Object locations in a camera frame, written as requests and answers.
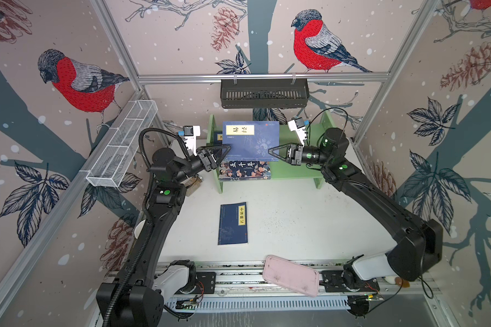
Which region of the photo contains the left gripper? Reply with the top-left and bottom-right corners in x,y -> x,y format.
174,144 -> 230,185

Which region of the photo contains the colourful illustrated history book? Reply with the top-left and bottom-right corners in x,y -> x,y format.
218,161 -> 271,181

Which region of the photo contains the blue book yellow label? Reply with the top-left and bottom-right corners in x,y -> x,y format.
222,121 -> 280,162
218,202 -> 248,245

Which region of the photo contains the blue book plain cover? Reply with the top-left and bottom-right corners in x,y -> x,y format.
213,131 -> 223,145

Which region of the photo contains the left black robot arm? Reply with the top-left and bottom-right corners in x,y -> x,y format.
96,128 -> 231,326

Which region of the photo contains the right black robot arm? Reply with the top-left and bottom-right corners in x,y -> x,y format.
269,128 -> 443,287

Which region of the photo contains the green wooden two-tier shelf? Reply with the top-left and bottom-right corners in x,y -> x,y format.
206,112 -> 335,189

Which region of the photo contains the small brown bottle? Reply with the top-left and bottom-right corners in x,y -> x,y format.
184,174 -> 203,197

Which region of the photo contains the pink plastic case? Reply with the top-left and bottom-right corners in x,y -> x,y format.
263,255 -> 320,297

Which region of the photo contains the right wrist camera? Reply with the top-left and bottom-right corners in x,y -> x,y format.
287,117 -> 310,145

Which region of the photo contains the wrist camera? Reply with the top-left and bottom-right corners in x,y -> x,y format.
287,117 -> 310,145
178,125 -> 201,156

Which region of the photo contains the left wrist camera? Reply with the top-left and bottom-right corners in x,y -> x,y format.
178,125 -> 201,156

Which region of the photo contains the black hanging wire basket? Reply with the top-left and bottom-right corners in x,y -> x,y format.
220,78 -> 310,109

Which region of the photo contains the white mesh wall tray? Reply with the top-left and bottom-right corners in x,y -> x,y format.
86,99 -> 158,187

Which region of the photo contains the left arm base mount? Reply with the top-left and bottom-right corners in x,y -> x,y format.
175,272 -> 216,296

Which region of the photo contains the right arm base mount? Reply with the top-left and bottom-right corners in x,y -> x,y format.
319,270 -> 380,293

